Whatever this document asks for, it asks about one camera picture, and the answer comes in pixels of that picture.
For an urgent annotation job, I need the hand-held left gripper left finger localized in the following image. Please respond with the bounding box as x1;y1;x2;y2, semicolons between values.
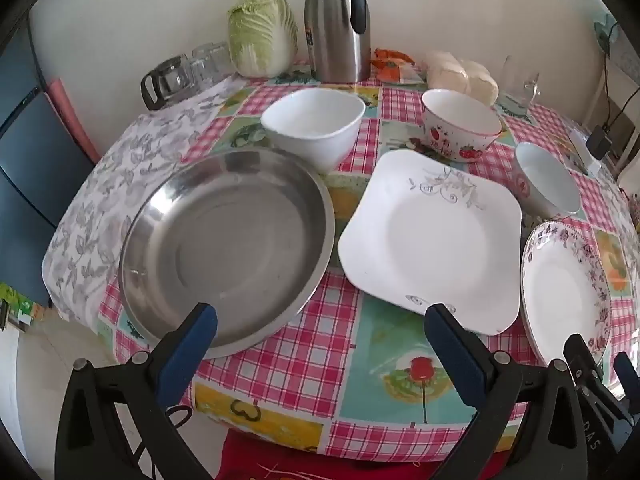
55;302;219;480

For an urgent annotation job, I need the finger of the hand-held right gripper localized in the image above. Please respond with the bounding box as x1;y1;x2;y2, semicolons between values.
613;352;640;403
563;333;607;390

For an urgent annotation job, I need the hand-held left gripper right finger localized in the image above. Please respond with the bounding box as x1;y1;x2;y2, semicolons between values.
424;303;589;480

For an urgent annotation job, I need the floral rimmed round plate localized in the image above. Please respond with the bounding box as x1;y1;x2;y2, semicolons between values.
520;220;613;369

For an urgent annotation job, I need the stainless steel basin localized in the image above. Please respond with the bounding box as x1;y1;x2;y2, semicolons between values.
118;147;336;360

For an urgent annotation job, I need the white square plate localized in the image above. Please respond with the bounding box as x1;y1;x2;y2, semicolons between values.
337;150;524;336

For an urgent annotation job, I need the small white bowl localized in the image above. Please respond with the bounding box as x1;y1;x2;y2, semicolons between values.
514;142;582;220

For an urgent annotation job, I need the strawberry print red-rimmed bowl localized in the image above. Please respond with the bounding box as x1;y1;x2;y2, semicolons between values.
421;88;503;163

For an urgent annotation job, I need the white square bowl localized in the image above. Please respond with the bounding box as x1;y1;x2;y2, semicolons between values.
260;88;367;174

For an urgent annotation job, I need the pink checkered tablecloth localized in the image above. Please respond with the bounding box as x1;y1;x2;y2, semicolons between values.
97;62;640;462

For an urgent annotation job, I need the red cloth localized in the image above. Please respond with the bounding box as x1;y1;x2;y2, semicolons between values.
215;429;451;480

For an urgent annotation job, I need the grey floral tablecloth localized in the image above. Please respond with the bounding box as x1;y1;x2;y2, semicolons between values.
42;77;242;327

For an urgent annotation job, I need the green printed carton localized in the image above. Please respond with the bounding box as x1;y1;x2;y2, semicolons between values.
0;282;47;332

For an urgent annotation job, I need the white power strip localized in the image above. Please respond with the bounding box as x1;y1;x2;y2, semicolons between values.
570;130;604;177

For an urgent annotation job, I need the black power adapter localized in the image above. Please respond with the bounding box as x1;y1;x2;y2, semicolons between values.
586;127;612;157

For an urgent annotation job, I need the blue cabinet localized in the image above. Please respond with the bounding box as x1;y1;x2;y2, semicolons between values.
0;24;97;307

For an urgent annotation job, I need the clear glass mug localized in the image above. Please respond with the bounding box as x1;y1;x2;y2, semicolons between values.
499;55;542;117

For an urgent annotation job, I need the clear glass tumbler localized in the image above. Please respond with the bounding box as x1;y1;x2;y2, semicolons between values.
187;52;215;89
192;41;234;82

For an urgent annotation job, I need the bag of white steamed buns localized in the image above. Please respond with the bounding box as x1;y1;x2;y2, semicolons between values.
425;50;500;106

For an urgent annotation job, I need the orange snack packet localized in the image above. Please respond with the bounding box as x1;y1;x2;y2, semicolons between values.
370;48;425;85

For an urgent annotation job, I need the napa cabbage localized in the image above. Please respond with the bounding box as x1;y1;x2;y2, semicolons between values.
228;0;300;79

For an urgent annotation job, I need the stainless steel thermos carafe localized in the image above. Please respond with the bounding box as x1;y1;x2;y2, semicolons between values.
303;0;372;85

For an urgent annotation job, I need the glass teapot with black handle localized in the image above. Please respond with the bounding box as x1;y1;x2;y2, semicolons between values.
140;55;195;111

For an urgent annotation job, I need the black cable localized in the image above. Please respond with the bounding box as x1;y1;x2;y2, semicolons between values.
601;54;640;132

